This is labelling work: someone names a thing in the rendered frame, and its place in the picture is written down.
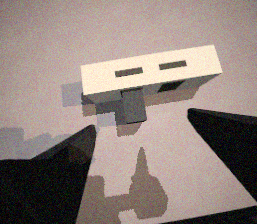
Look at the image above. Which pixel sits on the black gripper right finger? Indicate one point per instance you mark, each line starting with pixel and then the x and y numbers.
pixel 233 138

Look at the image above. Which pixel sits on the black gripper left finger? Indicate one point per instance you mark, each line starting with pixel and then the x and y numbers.
pixel 50 186

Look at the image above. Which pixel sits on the black two-prong plug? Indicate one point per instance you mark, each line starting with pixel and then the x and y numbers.
pixel 134 106

